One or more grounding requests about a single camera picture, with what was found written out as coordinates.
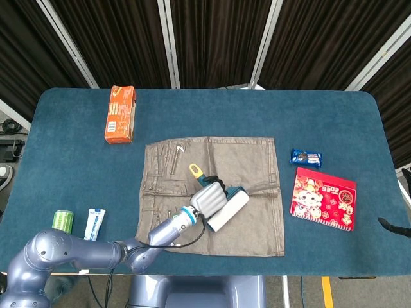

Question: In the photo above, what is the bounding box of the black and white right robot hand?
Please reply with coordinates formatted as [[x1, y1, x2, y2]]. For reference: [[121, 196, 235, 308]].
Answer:
[[378, 168, 411, 239]]

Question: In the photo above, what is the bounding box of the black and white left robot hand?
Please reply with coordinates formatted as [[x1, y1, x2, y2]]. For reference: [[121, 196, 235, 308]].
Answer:
[[189, 175, 229, 222]]

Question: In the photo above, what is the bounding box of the teal lint roller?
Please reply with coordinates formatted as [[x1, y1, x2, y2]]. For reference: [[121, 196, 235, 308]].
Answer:
[[188, 163, 250, 232]]

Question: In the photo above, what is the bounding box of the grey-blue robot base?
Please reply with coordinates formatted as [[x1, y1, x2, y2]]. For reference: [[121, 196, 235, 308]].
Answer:
[[128, 274, 267, 308]]

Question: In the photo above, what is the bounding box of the brown leather skirt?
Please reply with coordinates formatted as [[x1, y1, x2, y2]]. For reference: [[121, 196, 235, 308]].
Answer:
[[134, 136, 286, 257]]

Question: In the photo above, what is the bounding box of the red spiral desk calendar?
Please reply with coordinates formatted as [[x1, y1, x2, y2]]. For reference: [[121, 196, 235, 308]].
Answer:
[[290, 166, 358, 232]]

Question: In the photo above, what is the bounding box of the dark teal table cloth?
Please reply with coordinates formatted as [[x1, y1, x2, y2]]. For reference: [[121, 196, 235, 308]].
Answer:
[[0, 87, 407, 277]]

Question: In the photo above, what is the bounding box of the yellow floor tape strip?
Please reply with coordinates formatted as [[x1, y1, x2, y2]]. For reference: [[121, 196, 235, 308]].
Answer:
[[320, 276, 335, 308]]

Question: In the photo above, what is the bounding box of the blue cookie packet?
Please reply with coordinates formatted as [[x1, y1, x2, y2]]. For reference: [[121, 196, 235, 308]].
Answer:
[[290, 148, 323, 169]]

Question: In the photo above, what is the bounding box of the white and blue toothpaste tube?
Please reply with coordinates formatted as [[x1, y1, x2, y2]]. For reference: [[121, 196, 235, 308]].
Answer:
[[78, 208, 107, 275]]

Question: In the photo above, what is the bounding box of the white table leg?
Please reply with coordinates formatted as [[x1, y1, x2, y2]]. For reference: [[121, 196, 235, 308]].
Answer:
[[281, 275, 290, 308]]

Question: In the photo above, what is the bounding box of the orange cardboard box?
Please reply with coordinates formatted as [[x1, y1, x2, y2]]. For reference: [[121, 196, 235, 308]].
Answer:
[[104, 85, 137, 144]]

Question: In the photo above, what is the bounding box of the dark brown pleated curtain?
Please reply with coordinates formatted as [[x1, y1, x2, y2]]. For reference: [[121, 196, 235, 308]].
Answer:
[[0, 0, 94, 114], [362, 47, 411, 169], [258, 0, 411, 91], [169, 0, 274, 89], [49, 0, 171, 89]]

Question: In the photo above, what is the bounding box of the green drink can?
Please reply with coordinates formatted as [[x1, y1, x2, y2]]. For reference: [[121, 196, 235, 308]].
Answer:
[[51, 210, 75, 232]]

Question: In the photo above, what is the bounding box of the black floor equipment box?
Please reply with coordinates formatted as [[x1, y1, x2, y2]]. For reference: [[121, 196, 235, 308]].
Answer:
[[0, 138, 27, 160]]

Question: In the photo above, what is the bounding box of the black robot wrist cable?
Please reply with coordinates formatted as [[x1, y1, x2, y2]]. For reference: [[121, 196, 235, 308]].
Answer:
[[104, 213, 207, 308]]

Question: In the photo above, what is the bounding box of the white partition frame post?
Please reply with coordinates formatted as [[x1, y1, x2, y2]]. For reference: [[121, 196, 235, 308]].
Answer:
[[156, 0, 181, 89], [36, 0, 100, 89], [345, 31, 411, 92], [0, 98, 32, 130], [249, 0, 284, 90]]

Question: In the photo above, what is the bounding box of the black coiled floor cable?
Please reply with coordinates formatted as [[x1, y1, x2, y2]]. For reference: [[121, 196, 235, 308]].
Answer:
[[0, 117, 24, 135]]

